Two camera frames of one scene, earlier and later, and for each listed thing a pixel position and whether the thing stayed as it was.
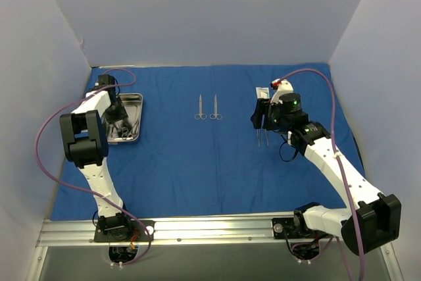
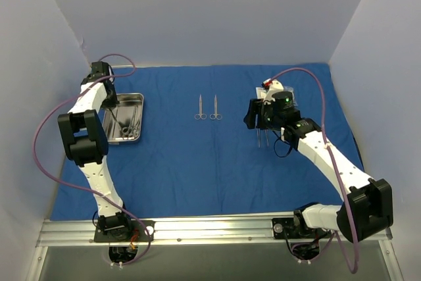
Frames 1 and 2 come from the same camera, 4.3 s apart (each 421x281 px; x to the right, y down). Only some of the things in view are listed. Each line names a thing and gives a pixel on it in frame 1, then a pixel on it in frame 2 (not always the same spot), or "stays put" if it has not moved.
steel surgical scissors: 202,116 stays put
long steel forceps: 266,131 stays put
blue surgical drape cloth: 198,155 stays put
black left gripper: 118,120 -> 110,97
